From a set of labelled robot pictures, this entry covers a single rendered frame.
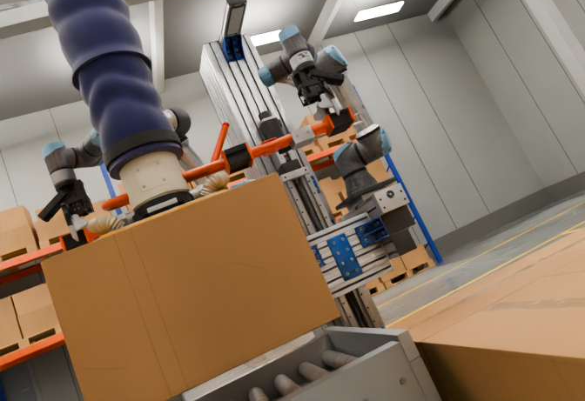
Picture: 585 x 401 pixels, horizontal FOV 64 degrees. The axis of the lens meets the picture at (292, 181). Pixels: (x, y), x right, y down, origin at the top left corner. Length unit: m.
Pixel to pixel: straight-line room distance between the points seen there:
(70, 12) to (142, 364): 1.02
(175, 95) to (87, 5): 9.57
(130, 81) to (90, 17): 0.22
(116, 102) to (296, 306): 0.75
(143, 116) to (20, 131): 9.70
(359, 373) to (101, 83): 1.02
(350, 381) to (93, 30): 1.16
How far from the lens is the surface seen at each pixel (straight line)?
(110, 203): 1.39
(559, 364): 0.84
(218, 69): 2.34
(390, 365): 1.06
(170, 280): 1.16
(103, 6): 1.58
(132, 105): 1.40
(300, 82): 1.56
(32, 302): 8.74
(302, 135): 1.44
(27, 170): 10.69
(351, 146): 2.10
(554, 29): 4.62
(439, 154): 12.48
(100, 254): 1.19
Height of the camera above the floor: 0.79
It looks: 12 degrees up
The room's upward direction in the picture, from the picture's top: 24 degrees counter-clockwise
